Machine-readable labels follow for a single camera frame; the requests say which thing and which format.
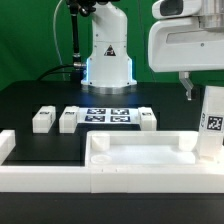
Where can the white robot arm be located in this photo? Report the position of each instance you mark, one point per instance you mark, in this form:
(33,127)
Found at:
(109,68)

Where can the white desk top tray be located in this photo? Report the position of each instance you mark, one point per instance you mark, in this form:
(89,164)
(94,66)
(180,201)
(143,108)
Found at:
(145,148)

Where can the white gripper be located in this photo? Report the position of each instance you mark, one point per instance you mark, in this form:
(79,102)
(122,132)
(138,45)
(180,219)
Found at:
(188,36)

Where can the fiducial marker sheet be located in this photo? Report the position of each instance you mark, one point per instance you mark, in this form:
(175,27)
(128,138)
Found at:
(108,116)

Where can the white U-shaped fence wall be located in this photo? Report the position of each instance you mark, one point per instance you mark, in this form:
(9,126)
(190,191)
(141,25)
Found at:
(106,179)

